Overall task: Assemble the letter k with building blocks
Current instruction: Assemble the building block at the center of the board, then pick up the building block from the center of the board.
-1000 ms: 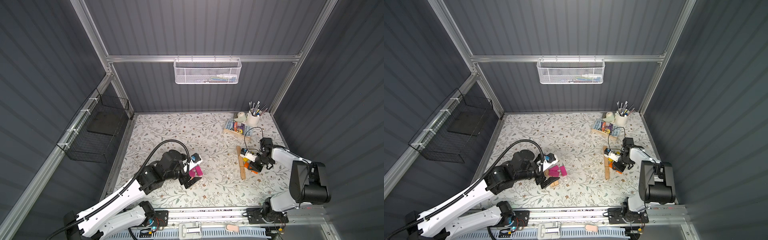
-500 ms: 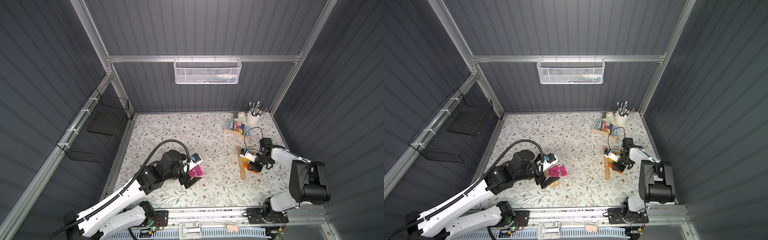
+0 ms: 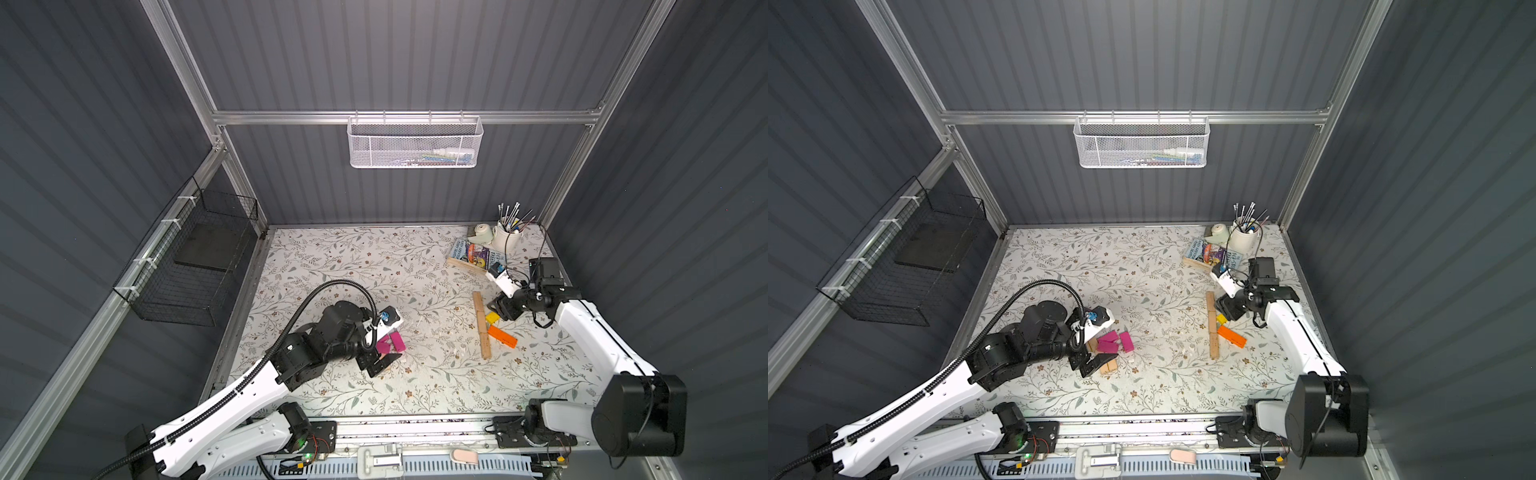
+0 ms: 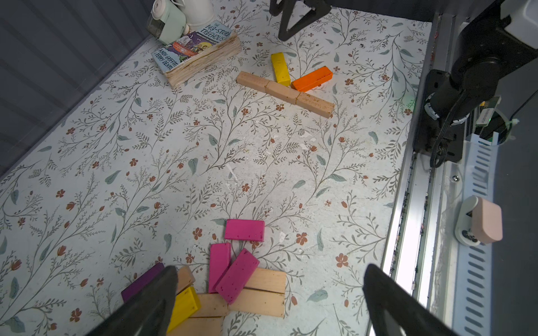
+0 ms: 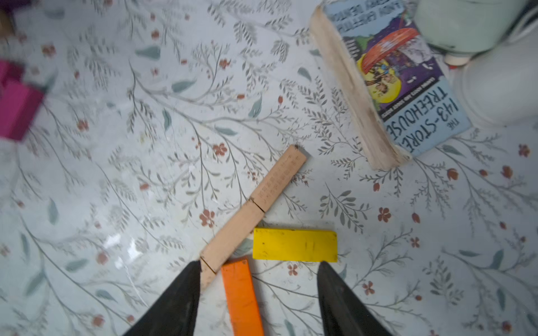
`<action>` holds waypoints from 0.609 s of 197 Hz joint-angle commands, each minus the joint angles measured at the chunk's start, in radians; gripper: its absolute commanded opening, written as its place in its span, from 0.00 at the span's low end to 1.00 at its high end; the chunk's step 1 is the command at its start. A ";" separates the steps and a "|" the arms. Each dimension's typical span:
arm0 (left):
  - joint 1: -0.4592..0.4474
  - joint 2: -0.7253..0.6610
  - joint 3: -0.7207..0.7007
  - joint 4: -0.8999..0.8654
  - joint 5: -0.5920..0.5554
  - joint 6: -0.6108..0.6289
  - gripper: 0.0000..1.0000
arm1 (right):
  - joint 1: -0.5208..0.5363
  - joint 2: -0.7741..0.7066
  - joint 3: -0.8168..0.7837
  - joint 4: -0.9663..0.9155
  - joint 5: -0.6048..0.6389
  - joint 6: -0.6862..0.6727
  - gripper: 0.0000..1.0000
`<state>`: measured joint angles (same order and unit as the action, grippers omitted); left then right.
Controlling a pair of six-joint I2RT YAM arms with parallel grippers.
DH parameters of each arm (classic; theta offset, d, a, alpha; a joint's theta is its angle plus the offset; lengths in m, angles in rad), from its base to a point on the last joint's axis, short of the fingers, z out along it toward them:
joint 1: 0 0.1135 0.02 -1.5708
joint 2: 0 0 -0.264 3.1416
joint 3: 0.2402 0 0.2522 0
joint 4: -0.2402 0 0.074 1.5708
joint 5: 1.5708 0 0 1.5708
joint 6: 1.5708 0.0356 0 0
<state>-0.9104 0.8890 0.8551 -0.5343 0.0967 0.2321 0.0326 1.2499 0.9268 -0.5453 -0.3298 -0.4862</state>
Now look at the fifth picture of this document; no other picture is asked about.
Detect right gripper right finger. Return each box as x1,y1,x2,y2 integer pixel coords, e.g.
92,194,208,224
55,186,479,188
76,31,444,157
317,261,391,336

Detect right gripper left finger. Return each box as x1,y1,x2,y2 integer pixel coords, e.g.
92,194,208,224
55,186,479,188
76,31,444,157
126,261,201,336

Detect orange block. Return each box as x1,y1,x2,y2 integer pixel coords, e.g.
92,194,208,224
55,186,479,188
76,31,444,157
221,259,265,336

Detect yellow thin block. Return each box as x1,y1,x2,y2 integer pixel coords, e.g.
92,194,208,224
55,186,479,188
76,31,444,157
253,228,338,263

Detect natural wood block long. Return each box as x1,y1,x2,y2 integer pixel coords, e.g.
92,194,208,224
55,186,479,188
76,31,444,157
250,145,307,213

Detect magenta block right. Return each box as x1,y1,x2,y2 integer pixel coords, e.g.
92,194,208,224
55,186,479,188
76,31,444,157
1,80,44,141

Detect magenta block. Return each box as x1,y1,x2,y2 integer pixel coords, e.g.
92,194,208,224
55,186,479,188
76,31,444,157
0,60,25,86
1,80,44,141

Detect white pen cup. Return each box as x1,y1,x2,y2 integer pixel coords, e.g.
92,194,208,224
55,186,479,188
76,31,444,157
453,7,537,129

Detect magenta block upper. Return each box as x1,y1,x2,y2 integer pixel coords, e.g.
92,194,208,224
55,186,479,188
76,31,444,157
0,60,25,86

